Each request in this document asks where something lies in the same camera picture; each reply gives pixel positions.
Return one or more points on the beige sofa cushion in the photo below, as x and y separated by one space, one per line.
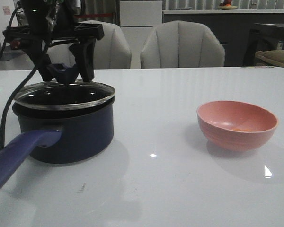
271 58

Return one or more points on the dark sideboard counter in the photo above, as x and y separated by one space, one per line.
231 27

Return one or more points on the left grey upholstered chair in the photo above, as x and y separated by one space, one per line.
111 52

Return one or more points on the red belt barrier stanchion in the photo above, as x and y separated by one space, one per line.
111 16

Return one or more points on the right grey upholstered chair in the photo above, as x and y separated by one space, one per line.
181 44

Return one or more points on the dark blue saucepan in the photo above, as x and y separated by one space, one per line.
57 137

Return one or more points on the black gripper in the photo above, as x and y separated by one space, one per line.
50 20

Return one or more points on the fruit plate on counter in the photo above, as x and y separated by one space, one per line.
227 5

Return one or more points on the glass lid with blue knob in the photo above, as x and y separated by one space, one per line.
65 92

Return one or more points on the pink bowl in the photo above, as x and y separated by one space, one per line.
236 126

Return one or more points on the grey upholstered chair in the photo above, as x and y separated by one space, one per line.
181 44
111 52

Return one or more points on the white drawer cabinet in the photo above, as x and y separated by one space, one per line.
137 17

